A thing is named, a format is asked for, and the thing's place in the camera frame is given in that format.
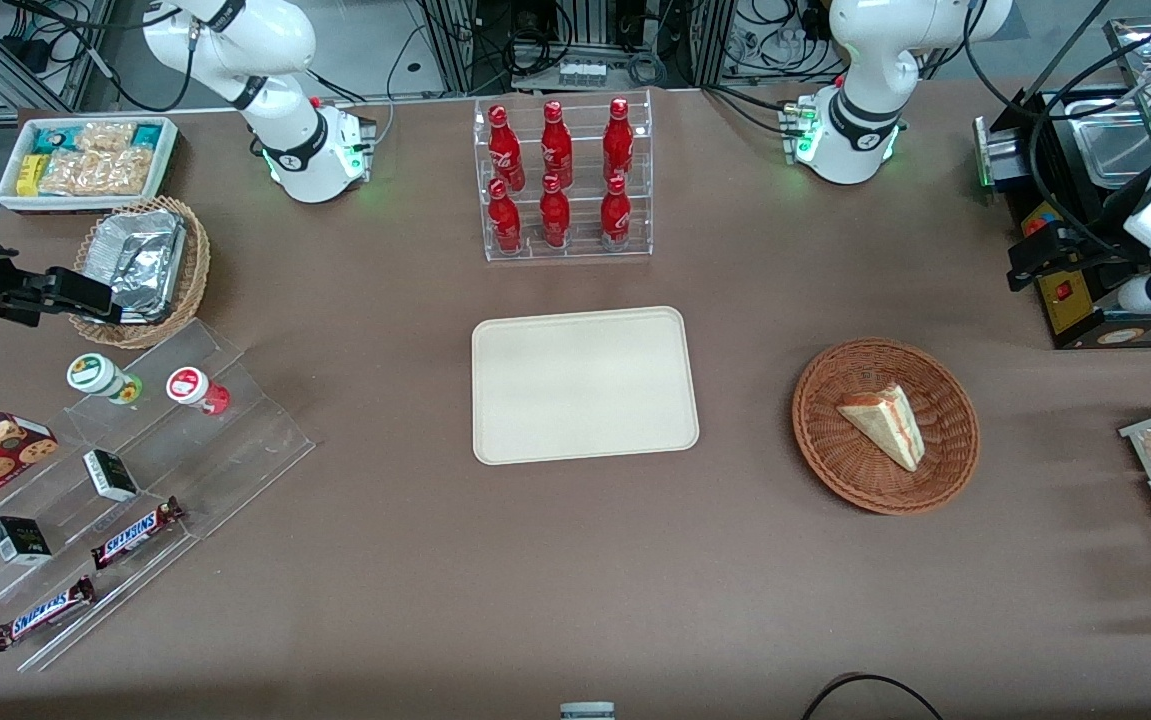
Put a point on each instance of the aluminium foil container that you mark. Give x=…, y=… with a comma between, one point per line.
x=140, y=260

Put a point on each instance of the teal snack packet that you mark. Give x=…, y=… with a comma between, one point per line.
x=52, y=138
x=145, y=135

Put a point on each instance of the cream plastic tray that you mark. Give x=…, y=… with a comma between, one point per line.
x=585, y=385

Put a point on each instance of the small grey box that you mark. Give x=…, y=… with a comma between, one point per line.
x=587, y=712

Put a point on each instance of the aluminium frame post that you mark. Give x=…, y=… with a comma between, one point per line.
x=460, y=45
x=710, y=40

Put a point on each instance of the cup with red lid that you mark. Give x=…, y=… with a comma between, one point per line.
x=190, y=386

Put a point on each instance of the round brown wicker basket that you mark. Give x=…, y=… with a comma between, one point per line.
x=835, y=450

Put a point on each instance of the black food warmer machine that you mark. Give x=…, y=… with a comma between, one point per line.
x=1075, y=310

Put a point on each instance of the steel warmer pan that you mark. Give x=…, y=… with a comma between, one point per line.
x=1115, y=150

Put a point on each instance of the clear bag of crackers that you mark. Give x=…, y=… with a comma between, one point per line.
x=100, y=172
x=105, y=136

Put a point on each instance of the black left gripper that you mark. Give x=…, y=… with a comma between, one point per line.
x=1093, y=262

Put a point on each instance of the white power strip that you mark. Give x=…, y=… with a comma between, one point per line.
x=582, y=74

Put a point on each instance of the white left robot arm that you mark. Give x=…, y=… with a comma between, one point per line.
x=855, y=130

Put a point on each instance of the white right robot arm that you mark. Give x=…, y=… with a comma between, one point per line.
x=285, y=140

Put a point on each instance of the small black box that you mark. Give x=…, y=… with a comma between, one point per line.
x=20, y=540
x=110, y=475

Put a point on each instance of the light wicker basket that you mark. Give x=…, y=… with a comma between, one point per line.
x=193, y=275

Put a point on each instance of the clear acrylic stepped stand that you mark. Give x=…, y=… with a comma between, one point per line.
x=235, y=450

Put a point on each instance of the red cola bottle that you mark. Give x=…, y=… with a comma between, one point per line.
x=505, y=222
x=618, y=145
x=557, y=150
x=615, y=218
x=505, y=150
x=555, y=218

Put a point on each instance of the yellow snack packet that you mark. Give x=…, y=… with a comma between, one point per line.
x=30, y=175

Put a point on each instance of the triangular sandwich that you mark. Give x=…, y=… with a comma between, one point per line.
x=885, y=425

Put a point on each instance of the white plastic snack bin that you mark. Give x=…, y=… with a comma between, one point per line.
x=10, y=200

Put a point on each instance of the brown Snickers bar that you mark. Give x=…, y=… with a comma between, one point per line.
x=40, y=613
x=135, y=535

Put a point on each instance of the cup with green lid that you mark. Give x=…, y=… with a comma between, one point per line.
x=95, y=374

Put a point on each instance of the clear acrylic bottle rack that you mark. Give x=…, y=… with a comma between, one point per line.
x=585, y=245

